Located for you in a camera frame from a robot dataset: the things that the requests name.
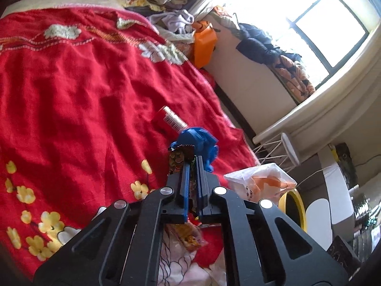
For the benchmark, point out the orange patterned blanket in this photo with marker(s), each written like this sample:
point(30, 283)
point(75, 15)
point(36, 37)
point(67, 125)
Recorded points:
point(294, 77)

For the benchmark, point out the lavender cloth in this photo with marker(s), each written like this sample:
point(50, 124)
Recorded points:
point(178, 20)

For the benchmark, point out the blue wrapper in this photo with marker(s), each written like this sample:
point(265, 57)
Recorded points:
point(196, 138)

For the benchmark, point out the white desk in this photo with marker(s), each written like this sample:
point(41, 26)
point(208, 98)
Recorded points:
point(336, 190)

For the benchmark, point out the yellow white snack packet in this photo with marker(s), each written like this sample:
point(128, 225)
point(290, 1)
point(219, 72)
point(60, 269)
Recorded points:
point(186, 236)

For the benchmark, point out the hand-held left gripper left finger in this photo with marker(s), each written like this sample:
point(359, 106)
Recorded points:
point(187, 196)

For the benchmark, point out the white plastic bag orange print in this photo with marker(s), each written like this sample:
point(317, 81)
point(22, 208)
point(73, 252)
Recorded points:
point(265, 181)

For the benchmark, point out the black bin with yellow rim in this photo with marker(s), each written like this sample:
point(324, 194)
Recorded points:
point(301, 207)

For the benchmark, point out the dark bag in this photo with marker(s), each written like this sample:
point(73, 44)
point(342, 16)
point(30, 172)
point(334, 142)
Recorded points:
point(345, 161)

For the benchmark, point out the red floral blanket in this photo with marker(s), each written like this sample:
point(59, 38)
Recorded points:
point(74, 95)

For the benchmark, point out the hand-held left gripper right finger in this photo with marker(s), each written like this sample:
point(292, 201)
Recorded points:
point(200, 196)

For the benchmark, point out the dark patterned snack wrapper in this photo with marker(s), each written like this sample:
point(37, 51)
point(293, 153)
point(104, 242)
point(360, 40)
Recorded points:
point(178, 158)

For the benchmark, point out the pale crumpled cloth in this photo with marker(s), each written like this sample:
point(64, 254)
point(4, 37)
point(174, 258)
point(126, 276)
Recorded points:
point(226, 20)

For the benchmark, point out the dark mosaic vanity surface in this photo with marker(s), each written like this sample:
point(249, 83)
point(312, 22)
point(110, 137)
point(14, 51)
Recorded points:
point(364, 211)

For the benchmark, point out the window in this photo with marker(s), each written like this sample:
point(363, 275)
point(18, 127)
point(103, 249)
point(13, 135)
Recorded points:
point(327, 20)

